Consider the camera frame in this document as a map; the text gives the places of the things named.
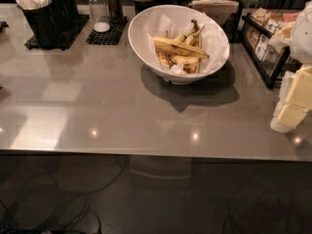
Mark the black cutlery holder rear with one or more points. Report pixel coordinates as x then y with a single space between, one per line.
65 12

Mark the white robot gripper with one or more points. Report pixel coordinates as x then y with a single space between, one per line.
302 36

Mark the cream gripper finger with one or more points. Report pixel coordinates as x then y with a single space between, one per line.
291 115

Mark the black cutlery holder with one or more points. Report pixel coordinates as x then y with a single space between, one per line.
44 26
65 12

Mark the black cutlery holder front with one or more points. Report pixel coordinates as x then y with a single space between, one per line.
44 26

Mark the dark pepper shaker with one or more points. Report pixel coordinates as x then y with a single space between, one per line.
115 10

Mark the black rubber mat right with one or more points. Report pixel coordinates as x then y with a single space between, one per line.
110 37

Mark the black condiment packet rack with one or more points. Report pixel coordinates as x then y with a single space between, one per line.
270 64

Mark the white ceramic bowl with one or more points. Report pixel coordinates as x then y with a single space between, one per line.
139 46

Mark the upright green-stemmed banana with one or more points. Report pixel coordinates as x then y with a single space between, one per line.
190 37

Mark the black rubber mat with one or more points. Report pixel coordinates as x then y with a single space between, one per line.
110 37
67 38

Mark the white paper bowl liner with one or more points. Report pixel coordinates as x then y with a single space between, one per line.
184 69

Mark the lower yellow banana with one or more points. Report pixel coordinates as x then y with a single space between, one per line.
184 59

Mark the brown napkin dispenser box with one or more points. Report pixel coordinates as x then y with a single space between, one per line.
218 10

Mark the clear salt shaker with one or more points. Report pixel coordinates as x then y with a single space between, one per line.
99 15

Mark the black rubber mat left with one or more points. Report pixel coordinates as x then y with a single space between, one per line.
67 38

